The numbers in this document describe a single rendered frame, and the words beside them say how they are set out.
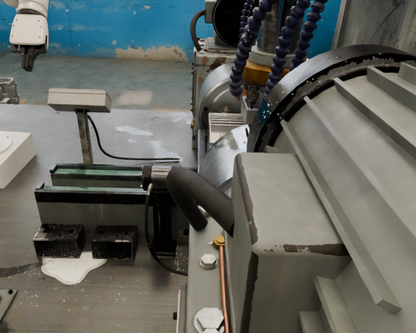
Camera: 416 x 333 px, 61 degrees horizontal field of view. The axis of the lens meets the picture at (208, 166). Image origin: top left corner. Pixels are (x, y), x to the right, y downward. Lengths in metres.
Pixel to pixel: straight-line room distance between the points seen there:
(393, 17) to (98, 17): 5.95
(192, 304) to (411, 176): 0.22
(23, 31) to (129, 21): 5.17
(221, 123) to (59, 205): 0.45
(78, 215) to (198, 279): 0.64
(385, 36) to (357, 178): 0.63
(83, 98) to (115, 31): 5.38
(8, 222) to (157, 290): 0.47
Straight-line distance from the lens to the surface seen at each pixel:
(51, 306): 0.83
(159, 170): 0.75
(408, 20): 0.72
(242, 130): 0.66
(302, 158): 0.21
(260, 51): 0.79
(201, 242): 0.38
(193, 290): 0.34
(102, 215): 0.93
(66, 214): 0.96
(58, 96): 1.15
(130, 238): 0.85
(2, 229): 1.07
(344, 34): 0.99
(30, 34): 1.26
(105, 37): 6.53
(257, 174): 0.20
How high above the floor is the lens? 1.41
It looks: 29 degrees down
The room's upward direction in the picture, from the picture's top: 3 degrees clockwise
